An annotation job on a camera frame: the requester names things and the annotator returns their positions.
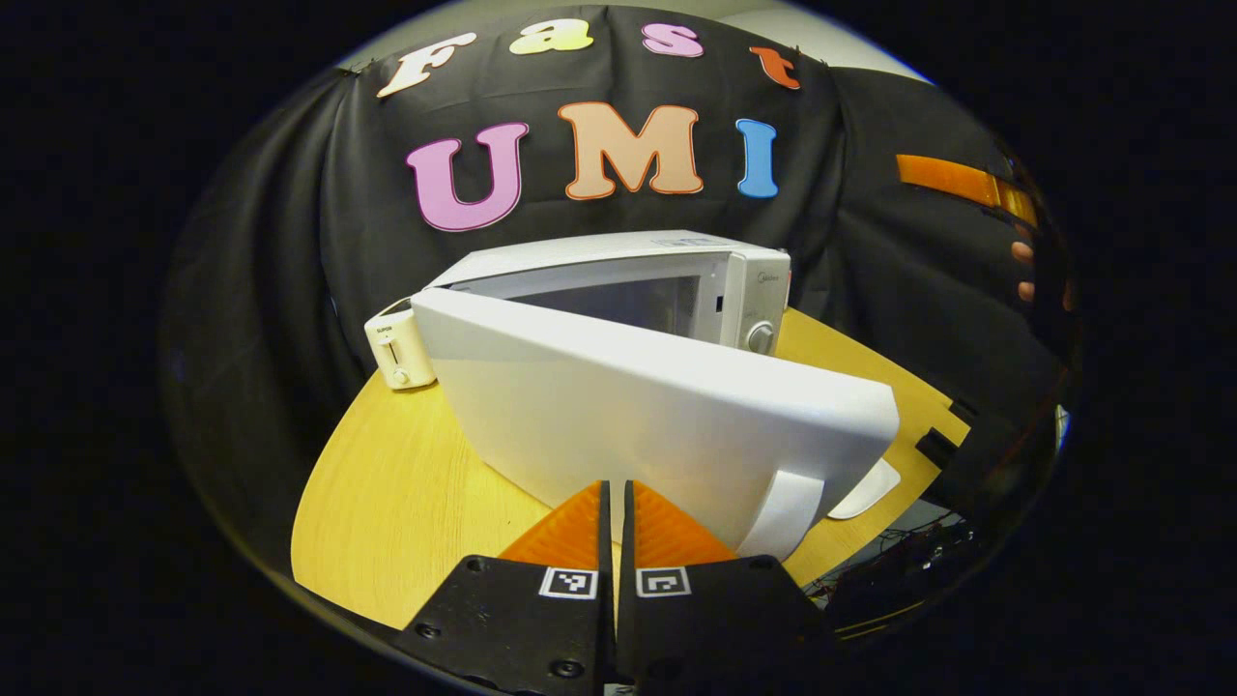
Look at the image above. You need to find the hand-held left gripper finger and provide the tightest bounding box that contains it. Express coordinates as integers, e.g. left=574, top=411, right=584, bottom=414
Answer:
left=390, top=478, right=617, bottom=696
left=618, top=478, right=842, bottom=695

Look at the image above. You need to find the tangle of dark cables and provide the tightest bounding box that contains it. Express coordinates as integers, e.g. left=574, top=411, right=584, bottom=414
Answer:
left=810, top=515, right=972, bottom=624

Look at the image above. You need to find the white microwave oven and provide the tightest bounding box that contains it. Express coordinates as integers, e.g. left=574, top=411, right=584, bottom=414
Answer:
left=410, top=229, right=903, bottom=565

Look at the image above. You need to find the black backdrop cloth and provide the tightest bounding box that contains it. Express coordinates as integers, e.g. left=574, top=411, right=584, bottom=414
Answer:
left=164, top=5, right=1074, bottom=581

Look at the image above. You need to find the small white toaster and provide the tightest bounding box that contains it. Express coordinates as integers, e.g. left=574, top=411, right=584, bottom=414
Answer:
left=363, top=296, right=439, bottom=392

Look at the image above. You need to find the white plate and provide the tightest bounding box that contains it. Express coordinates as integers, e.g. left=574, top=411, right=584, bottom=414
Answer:
left=828, top=458, right=903, bottom=522

